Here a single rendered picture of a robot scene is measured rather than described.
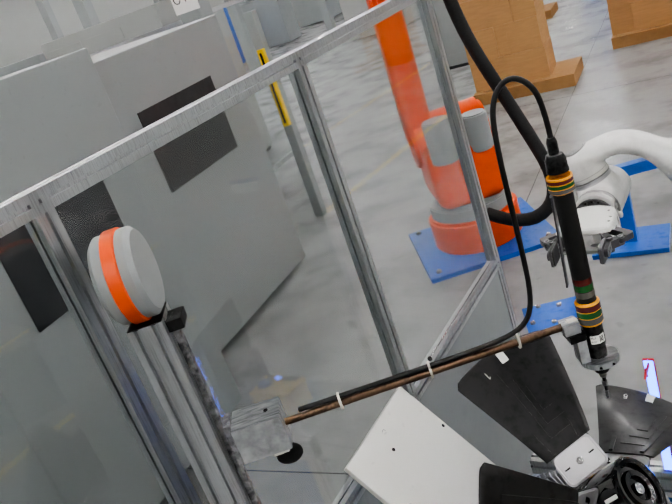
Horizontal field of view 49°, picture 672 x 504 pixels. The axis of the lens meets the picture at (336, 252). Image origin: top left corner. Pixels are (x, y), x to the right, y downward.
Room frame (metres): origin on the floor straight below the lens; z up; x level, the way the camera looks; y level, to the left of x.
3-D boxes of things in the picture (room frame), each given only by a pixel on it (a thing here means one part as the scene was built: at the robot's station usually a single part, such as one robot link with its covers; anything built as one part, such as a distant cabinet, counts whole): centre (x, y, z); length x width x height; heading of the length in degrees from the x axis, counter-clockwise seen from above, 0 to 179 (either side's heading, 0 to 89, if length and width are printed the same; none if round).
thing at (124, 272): (1.15, 0.33, 1.88); 0.17 x 0.15 x 0.16; 144
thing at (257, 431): (1.15, 0.24, 1.52); 0.10 x 0.07 x 0.08; 89
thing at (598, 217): (1.24, -0.46, 1.64); 0.11 x 0.10 x 0.07; 144
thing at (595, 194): (1.29, -0.50, 1.64); 0.09 x 0.03 x 0.08; 54
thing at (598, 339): (1.14, -0.39, 1.64); 0.04 x 0.04 x 0.46
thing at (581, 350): (1.14, -0.38, 1.48); 0.09 x 0.07 x 0.10; 89
